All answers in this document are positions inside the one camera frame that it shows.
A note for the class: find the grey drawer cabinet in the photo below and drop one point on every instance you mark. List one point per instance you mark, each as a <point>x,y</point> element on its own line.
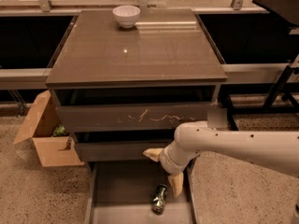
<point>166,48</point>

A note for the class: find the white ceramic bowl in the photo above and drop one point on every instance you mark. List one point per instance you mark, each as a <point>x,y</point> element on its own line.
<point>126,16</point>

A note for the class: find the grey top drawer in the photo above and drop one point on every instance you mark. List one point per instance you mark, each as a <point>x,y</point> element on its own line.
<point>138,108</point>

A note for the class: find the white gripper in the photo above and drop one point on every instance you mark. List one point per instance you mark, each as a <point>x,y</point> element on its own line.
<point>167,161</point>

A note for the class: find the black side table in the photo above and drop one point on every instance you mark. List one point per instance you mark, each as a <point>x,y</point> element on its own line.
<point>271,80</point>

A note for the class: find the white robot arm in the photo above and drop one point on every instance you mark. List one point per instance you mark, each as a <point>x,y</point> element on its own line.
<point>278,151</point>

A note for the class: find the grey bottom drawer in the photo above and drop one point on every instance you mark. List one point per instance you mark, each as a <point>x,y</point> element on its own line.
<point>121,193</point>

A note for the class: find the green item in box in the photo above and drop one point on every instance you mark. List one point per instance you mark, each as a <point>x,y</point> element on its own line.
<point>59,131</point>

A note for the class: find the grey drawer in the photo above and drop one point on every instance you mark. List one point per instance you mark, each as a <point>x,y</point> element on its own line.
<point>121,193</point>
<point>120,145</point>
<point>138,108</point>

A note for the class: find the open cardboard box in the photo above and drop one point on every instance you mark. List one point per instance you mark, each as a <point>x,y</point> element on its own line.
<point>38,126</point>

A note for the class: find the grey middle drawer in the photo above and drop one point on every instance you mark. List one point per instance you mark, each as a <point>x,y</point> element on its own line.
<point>120,145</point>

